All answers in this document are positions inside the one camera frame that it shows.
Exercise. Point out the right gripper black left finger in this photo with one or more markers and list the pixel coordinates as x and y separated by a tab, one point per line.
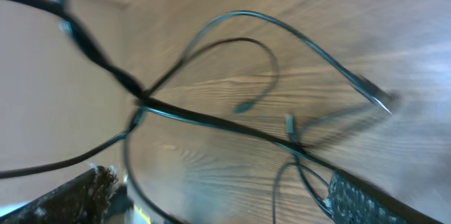
83	199

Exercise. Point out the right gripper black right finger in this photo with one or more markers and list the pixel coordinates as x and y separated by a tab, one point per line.
353	200

